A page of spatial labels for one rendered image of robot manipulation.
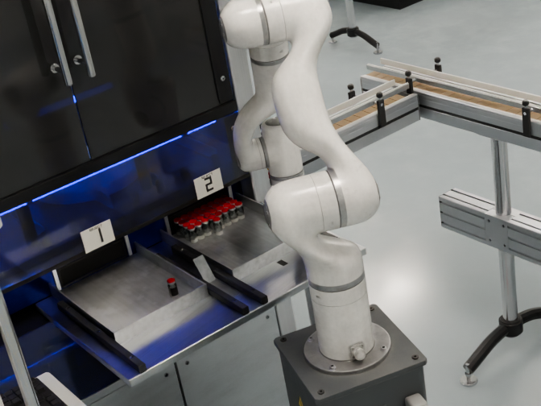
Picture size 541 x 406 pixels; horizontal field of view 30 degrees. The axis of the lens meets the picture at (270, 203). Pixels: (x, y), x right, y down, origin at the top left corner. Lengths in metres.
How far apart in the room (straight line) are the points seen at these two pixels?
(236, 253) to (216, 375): 0.46
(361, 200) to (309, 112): 0.20
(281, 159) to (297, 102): 0.42
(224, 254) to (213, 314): 0.28
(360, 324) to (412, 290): 1.86
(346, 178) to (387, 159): 3.05
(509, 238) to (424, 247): 0.99
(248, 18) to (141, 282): 0.83
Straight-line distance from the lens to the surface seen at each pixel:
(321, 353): 2.20
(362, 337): 2.15
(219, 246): 2.66
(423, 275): 4.07
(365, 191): 1.99
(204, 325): 2.36
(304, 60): 2.03
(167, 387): 2.85
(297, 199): 1.97
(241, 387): 3.01
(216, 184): 2.70
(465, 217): 3.40
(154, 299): 2.49
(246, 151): 2.38
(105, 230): 2.55
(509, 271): 3.41
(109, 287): 2.60
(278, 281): 2.46
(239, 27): 2.04
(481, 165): 4.89
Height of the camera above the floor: 2.15
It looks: 27 degrees down
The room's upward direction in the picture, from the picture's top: 10 degrees counter-clockwise
